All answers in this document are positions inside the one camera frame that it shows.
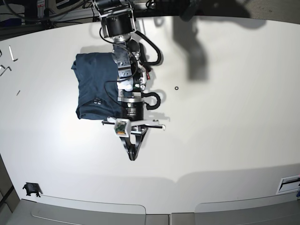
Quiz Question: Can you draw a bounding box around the black plastic clip part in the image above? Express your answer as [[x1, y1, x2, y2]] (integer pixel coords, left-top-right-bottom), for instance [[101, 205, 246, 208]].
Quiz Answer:
[[23, 182, 43, 197]]

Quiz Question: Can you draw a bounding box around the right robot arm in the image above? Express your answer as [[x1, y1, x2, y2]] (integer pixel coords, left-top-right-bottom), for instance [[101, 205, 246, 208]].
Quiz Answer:
[[92, 0, 165, 161]]

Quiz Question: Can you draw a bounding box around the long silver hex key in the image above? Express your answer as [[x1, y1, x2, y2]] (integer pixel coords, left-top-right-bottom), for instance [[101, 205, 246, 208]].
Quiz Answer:
[[8, 45, 18, 62]]

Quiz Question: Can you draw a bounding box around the right grey chair back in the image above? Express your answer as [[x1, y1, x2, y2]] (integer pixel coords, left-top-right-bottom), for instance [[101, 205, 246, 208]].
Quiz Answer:
[[170, 193, 300, 225]]

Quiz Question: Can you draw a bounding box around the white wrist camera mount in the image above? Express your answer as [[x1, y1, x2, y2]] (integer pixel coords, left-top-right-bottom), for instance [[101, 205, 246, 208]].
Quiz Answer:
[[102, 117, 166, 137]]

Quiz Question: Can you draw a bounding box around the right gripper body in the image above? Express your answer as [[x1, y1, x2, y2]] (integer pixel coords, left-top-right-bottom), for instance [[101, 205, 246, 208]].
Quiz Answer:
[[121, 98, 144, 121]]

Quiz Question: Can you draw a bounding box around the silver hex key pair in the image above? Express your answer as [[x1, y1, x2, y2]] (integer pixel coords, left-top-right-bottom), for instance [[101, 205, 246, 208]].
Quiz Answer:
[[0, 65, 12, 76]]

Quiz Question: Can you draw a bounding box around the blue box in background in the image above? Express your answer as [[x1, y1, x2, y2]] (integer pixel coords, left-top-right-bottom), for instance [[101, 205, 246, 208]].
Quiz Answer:
[[0, 18, 22, 27]]

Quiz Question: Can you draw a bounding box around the blue T-shirt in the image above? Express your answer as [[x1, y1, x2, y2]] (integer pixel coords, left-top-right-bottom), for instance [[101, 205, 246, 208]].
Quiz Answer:
[[71, 52, 123, 120]]

